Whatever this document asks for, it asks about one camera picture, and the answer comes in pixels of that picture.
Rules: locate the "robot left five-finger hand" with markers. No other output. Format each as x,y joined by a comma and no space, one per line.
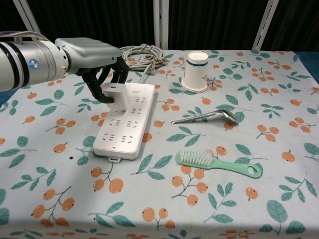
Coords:
87,53

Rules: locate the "white plug adapter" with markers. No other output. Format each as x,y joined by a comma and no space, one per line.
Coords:
119,94

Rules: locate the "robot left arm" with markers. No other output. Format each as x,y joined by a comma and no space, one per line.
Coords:
25,64

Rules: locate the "white power strip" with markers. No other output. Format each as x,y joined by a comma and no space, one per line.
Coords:
124,134

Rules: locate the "floral fruit-print tablecloth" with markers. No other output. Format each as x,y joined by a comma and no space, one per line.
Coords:
159,199

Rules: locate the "black pleated curtain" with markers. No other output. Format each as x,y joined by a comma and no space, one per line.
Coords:
99,20

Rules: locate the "brown twine tie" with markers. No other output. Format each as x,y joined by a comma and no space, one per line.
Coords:
155,61

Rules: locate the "white paper cup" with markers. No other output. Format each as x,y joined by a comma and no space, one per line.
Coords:
195,74

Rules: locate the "metal spoon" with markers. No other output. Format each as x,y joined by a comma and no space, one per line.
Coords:
224,115

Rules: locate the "green scrub brush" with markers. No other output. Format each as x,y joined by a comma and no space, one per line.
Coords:
224,165

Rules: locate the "white frame post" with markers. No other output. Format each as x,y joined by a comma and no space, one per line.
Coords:
265,25
160,25
31,20

